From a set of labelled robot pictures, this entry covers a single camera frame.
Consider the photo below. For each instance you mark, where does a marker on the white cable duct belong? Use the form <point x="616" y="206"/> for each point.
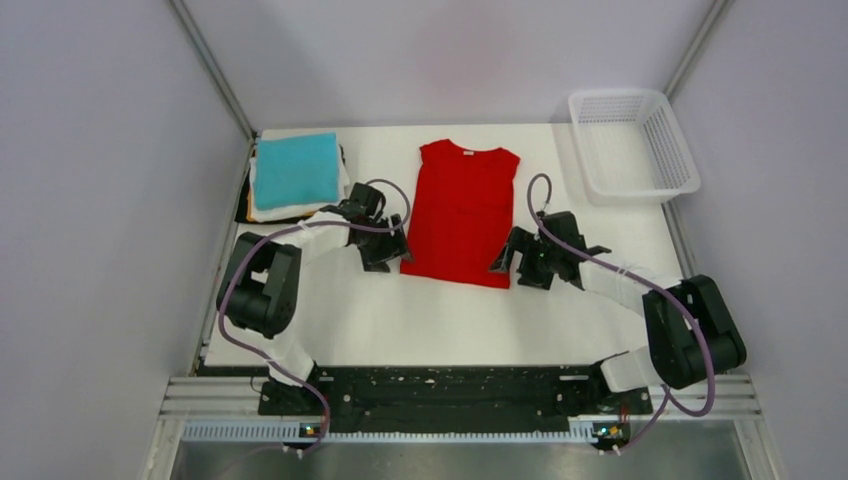
<point x="303" y="433"/>

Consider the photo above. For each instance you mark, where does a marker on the white plastic basket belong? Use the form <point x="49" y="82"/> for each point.
<point x="630" y="147"/>

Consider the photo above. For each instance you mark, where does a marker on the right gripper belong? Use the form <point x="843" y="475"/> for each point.
<point x="523" y="241"/>

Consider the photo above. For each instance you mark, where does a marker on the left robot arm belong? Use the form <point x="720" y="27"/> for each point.
<point x="259" y="291"/>

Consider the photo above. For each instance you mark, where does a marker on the red t shirt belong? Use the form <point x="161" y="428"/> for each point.
<point x="462" y="214"/>

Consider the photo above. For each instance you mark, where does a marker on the folded blue t shirt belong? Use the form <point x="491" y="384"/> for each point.
<point x="296" y="170"/>

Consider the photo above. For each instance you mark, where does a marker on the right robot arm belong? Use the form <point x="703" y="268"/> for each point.
<point x="691" y="334"/>

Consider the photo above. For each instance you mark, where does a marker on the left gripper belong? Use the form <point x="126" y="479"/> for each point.
<point x="393" y="246"/>

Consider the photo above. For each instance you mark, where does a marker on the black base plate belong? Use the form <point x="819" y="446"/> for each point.
<point x="447" y="400"/>

